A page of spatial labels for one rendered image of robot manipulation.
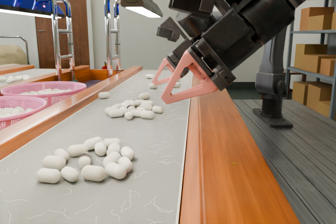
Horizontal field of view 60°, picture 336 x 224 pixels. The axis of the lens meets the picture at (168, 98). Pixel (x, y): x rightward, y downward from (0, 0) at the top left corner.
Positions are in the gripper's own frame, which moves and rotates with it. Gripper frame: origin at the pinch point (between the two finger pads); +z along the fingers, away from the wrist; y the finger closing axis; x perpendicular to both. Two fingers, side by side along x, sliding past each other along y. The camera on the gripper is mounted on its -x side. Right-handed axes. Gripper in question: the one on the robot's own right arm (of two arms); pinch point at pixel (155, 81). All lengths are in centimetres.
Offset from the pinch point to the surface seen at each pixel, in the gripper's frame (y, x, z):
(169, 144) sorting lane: 26.2, 9.9, 0.3
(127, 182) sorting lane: 41.3, 7.0, 4.0
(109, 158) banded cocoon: 37.9, 3.3, 5.4
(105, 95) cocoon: -11.8, -6.5, 18.1
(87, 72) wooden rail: -89, -27, 46
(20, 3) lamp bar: -47, -62, 33
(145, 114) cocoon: 10.5, 4.2, 5.1
